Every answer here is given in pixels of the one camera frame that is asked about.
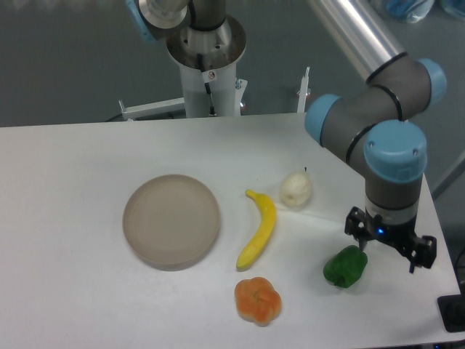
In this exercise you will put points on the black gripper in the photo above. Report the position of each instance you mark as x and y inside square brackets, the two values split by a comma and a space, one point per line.
[395, 228]

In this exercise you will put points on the yellow banana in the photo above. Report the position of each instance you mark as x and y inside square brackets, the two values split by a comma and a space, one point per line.
[256, 245]

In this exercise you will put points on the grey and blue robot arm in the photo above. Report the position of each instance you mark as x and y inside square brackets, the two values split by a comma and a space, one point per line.
[371, 133]

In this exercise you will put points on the green bell pepper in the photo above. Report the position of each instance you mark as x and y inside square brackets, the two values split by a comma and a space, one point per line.
[346, 267]

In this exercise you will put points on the black device at table edge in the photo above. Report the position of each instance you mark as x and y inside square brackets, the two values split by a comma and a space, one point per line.
[452, 312]

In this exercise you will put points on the white pear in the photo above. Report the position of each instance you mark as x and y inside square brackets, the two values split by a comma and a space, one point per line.
[296, 189]

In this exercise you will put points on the orange knotted bread roll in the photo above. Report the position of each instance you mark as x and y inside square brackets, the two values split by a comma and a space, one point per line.
[257, 301]

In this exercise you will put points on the round beige plate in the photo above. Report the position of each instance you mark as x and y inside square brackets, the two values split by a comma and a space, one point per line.
[171, 222]

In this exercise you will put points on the blue plastic bag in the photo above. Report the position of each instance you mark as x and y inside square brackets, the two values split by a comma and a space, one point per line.
[405, 11]

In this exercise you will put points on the clear plastic bag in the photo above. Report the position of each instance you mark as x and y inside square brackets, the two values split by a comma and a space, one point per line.
[454, 8]

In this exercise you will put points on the white right bracket bar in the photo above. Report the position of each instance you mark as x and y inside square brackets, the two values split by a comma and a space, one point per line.
[304, 91]

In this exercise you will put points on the white bracket bar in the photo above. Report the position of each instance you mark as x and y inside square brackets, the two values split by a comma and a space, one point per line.
[151, 109]
[304, 91]

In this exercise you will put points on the white left bracket bar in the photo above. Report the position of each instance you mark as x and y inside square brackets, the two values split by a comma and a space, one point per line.
[151, 109]

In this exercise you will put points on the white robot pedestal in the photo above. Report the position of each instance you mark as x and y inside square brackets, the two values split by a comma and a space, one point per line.
[207, 62]

